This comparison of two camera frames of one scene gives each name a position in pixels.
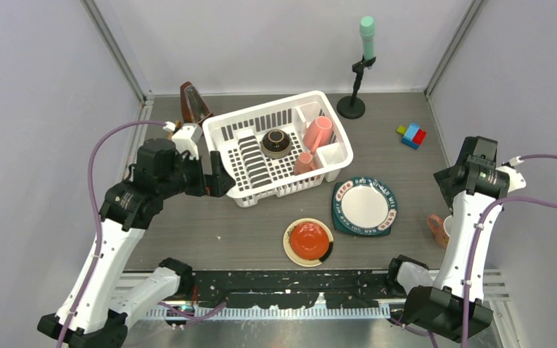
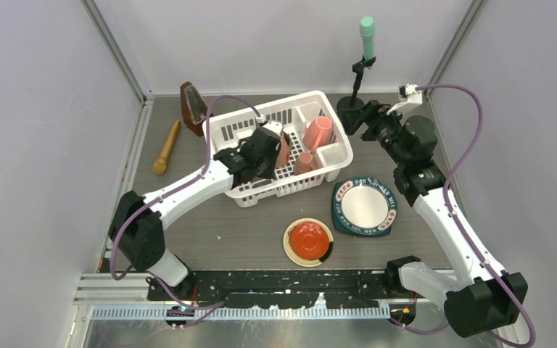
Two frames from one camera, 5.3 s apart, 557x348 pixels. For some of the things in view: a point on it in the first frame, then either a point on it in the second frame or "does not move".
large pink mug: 318,133 does not move
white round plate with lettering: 364,206 does not move
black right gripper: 442,177 to 373,113
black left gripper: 220,180 to 269,172
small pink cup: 304,164 does not move
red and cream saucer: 307,242 does not move
